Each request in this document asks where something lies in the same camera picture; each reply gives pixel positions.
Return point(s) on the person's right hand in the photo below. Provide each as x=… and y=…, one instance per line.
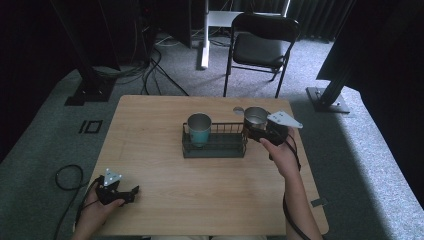
x=283, y=156

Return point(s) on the black metal stand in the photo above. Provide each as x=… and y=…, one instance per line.
x=90, y=80
x=328, y=96

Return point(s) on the black folding chair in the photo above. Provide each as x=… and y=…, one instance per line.
x=258, y=48

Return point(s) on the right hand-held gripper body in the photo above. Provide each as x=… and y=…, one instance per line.
x=278, y=128

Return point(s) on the grey tape strip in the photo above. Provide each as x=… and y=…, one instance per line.
x=319, y=202

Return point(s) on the person's left hand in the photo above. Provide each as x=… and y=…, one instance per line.
x=95, y=210

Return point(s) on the small round silver disc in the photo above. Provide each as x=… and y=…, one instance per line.
x=238, y=110

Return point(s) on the teal cup with steel rim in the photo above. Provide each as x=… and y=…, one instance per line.
x=199, y=128

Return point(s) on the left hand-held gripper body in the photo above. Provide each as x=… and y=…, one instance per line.
x=110, y=191

